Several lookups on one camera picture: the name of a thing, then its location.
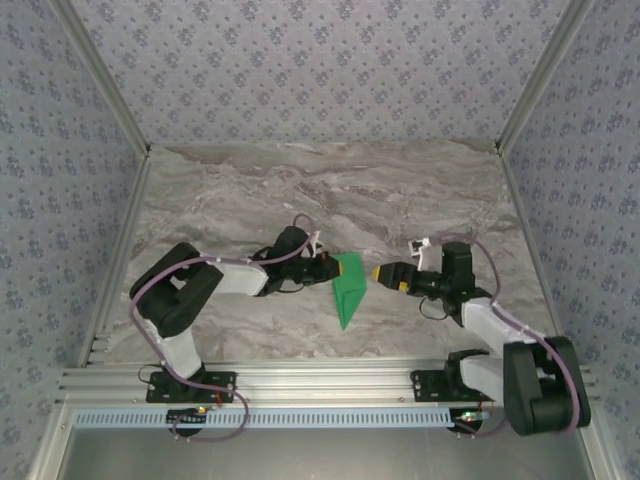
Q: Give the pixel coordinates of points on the green square paper sheet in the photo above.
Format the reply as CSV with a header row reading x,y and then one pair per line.
x,y
350,295

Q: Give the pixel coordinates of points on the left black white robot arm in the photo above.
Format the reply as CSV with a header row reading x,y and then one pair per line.
x,y
170,295

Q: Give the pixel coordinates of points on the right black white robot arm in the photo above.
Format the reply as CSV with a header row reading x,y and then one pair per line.
x,y
540,390

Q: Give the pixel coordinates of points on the black adapter board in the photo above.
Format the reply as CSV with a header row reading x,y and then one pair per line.
x,y
185,417
470,421

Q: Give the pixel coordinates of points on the grey metal panel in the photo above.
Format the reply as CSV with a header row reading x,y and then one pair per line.
x,y
320,455

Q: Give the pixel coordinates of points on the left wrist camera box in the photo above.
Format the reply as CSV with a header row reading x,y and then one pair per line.
x,y
316,246

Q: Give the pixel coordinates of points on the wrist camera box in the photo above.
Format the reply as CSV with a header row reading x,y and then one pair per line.
x,y
422,252
316,246

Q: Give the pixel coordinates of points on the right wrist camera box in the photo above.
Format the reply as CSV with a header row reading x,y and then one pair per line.
x,y
422,252

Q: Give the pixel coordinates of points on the aluminium side rail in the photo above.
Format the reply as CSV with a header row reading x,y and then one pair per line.
x,y
519,200
134,200

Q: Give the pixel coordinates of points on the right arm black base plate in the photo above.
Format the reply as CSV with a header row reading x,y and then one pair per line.
x,y
425,387

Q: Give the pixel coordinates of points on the aluminium cross rail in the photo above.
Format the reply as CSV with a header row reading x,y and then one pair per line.
x,y
325,382

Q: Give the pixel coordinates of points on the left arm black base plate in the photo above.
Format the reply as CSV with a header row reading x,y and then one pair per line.
x,y
155,392

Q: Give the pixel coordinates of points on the aluminium frame post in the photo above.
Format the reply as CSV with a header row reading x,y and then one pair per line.
x,y
542,75
104,75

